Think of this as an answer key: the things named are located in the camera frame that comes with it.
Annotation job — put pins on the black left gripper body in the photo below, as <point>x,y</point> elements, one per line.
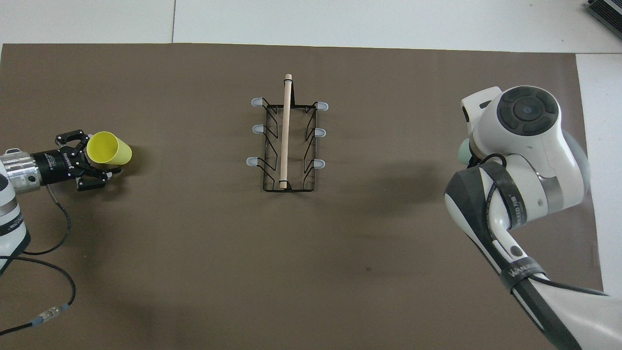
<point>58,165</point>

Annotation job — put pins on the yellow plastic cup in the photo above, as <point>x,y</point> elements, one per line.
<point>109,148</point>

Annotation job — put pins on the green plastic cup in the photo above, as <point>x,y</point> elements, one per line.
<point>464,153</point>

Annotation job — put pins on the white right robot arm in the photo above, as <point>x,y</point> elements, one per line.
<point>525,146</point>

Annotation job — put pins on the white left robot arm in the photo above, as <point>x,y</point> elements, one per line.
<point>9,194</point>

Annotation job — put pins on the brown table mat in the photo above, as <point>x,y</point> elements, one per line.
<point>311,272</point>

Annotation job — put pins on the grey ribbed device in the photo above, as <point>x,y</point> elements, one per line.
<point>607,10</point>

